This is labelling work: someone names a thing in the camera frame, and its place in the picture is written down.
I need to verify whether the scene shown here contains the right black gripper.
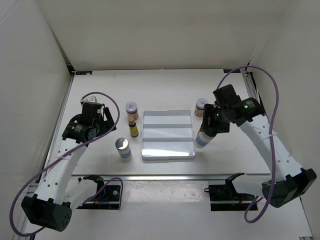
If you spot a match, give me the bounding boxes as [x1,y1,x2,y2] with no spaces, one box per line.
[200,104,230,134]

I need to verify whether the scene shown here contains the blue label shaker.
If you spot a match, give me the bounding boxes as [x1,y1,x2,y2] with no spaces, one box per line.
[115,137,133,161]
[194,131,215,149]

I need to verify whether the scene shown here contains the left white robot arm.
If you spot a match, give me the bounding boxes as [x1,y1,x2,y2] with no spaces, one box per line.
[21,102,116,232]

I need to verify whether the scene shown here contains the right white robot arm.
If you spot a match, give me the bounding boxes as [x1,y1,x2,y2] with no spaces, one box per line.
[194,84,317,208]

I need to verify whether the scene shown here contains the right orange spice jar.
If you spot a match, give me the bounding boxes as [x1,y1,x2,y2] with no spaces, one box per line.
[194,98,208,117]

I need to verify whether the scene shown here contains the left yellow label bottle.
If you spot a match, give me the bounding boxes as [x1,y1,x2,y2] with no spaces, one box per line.
[128,116,139,138]

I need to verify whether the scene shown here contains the white divided tray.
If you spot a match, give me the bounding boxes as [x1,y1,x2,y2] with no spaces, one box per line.
[141,110,196,162]

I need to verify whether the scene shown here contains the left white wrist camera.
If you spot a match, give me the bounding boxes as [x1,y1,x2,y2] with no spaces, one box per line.
[80,95,98,105]

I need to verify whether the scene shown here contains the aluminium front rail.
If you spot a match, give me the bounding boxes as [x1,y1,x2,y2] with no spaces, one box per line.
[67,174,270,182]

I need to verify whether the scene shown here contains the aluminium left rail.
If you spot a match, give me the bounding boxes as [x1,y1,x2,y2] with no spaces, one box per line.
[18,59,76,237]

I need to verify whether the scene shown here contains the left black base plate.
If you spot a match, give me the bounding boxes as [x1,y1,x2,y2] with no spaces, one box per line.
[77,175,124,210]

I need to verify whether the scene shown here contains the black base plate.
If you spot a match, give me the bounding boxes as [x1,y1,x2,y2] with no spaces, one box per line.
[203,184,255,212]
[77,175,124,210]

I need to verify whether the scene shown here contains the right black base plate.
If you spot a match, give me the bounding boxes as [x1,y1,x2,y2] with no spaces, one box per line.
[203,184,255,212]

